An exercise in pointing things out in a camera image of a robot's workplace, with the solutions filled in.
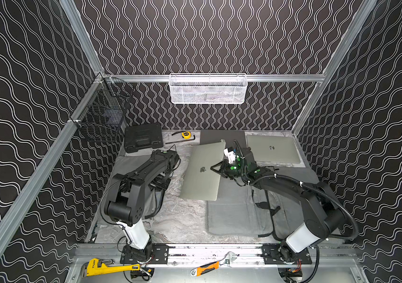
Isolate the black hex key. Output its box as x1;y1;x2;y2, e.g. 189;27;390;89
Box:
166;135;196;145

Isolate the black wire basket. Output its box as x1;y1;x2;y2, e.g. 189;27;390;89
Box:
75;76;136;143

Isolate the orange adjustable wrench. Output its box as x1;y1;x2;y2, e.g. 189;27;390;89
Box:
190;252;237;277

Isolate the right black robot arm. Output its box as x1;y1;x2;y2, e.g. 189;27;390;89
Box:
207;160;359;253

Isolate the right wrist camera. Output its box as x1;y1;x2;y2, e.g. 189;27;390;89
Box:
223;147;237;164

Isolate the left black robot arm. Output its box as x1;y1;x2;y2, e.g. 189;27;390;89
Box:
100;150;180;262

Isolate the yellow pipe wrench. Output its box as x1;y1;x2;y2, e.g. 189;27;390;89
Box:
81;258;151;277

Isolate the white wire mesh basket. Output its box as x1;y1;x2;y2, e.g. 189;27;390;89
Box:
169;73;248;104

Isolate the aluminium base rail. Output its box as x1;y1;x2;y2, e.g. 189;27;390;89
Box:
119;244;358;267

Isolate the grey zippered laptop bag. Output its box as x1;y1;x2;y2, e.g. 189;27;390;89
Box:
249;167;330;246

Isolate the yellow tape measure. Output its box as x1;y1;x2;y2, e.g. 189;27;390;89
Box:
172;131;192;140

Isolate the black plastic tool case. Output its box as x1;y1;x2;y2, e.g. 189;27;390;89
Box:
124;123;164;153

